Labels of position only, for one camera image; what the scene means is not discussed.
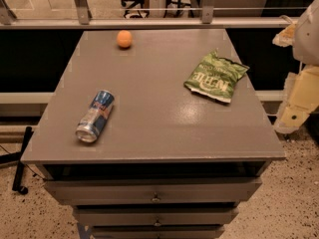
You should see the green jalapeno chip bag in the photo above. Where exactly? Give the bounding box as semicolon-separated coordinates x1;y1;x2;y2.
183;51;249;104

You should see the grey drawer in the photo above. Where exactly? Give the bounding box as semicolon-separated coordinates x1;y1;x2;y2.
45;177;262;206
92;226;224;239
74;205;238;226

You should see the black stand leg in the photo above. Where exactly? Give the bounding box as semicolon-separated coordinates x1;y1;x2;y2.
0;126;33;195

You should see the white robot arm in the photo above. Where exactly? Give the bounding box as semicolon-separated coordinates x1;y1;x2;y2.
272;0;319;134

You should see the top grey drawer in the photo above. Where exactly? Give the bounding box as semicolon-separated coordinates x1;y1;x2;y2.
45;177;262;206

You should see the bottom grey drawer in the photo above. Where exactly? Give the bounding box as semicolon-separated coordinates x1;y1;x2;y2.
92;226;224;239

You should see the middle grey drawer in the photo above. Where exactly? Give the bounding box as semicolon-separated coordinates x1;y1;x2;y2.
74;205;238;226

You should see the orange round fruit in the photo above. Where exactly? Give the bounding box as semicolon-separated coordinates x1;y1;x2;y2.
117;30;133;49

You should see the blue silver energy drink can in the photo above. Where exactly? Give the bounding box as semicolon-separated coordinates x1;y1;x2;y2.
76;90;115;143

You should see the black office chair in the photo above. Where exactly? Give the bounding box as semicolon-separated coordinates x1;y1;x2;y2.
121;0;150;19

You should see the metal glass railing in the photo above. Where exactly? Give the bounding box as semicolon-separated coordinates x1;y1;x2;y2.
0;0;298;30

